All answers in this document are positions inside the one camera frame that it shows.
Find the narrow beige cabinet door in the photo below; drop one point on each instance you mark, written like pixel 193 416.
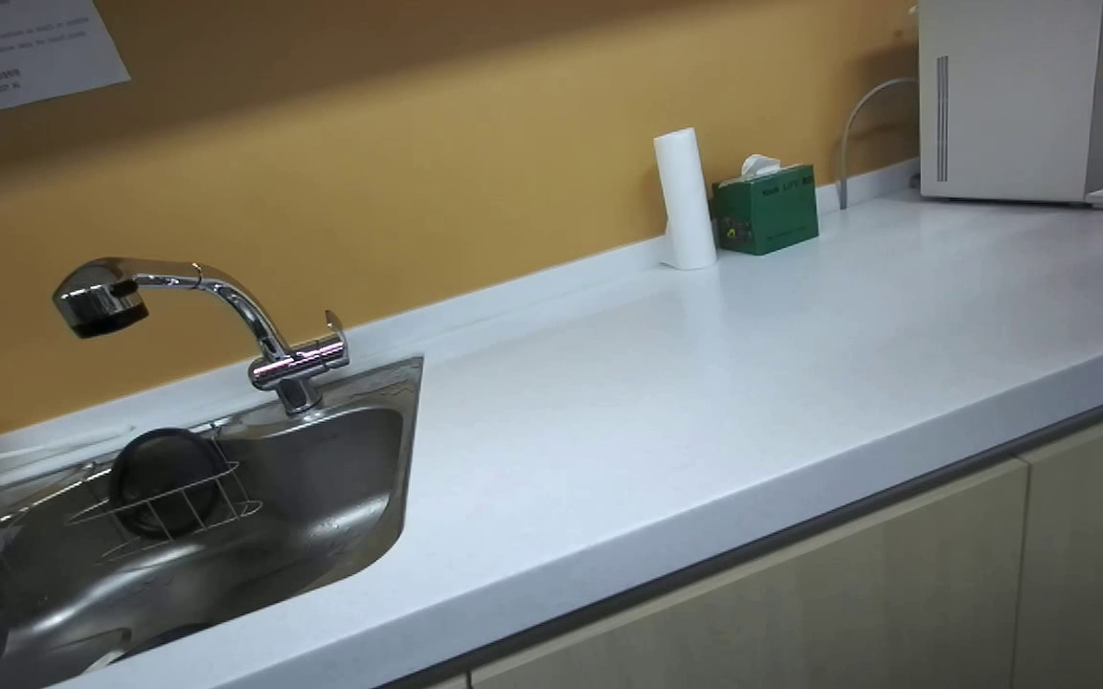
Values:
pixel 1095 547

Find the green tissue box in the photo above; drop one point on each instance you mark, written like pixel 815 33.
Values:
pixel 768 216

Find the stainless steel sink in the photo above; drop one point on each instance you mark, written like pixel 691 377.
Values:
pixel 308 500

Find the chrome sink faucet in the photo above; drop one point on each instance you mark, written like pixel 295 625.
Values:
pixel 252 312

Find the white paper notice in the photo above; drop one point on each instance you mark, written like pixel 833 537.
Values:
pixel 16 44

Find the white tissue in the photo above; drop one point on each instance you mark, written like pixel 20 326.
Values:
pixel 761 164

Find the white cylindrical bottle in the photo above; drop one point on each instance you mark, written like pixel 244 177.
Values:
pixel 685 197

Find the wide beige cabinet door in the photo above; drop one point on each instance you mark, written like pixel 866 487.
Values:
pixel 833 598

